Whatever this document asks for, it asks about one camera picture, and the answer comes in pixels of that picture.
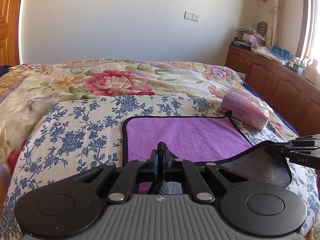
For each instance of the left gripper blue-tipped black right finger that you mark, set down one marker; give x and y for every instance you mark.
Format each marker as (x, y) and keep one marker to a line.
(203, 183)

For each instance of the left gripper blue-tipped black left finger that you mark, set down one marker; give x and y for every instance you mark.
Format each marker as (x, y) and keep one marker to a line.
(118, 184)

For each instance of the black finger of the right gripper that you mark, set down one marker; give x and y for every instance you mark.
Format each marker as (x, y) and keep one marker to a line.
(309, 140)
(307, 156)

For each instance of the purple and grey microfibre towel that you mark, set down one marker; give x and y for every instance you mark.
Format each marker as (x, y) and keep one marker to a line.
(203, 139)

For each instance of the wooden sideboard cabinet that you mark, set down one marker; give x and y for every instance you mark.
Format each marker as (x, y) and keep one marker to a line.
(294, 98)

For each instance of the blue floral white cloth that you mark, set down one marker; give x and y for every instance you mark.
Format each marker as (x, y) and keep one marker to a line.
(73, 136)

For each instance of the pink cotton tissue pack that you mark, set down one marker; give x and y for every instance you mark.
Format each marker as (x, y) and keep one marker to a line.
(245, 109)

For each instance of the blue packet on cabinet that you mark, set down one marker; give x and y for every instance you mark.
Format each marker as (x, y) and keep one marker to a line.
(281, 53)

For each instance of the pink box on cabinet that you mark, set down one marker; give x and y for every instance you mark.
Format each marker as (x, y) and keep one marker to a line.
(255, 39)

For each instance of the dark books stack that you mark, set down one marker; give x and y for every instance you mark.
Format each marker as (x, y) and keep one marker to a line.
(240, 43)

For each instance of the dark green woven fan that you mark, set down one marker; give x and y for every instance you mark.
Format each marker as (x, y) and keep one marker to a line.
(262, 28)

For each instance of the floral beige bed quilt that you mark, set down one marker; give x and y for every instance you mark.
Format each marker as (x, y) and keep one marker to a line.
(30, 85)

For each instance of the red and navy blanket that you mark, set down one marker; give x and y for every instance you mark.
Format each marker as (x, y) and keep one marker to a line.
(4, 69)

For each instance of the wooden door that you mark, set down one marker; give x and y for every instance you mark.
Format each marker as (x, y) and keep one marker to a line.
(10, 11)

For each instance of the white wall switch socket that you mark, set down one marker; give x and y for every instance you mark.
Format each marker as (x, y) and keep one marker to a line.
(191, 16)

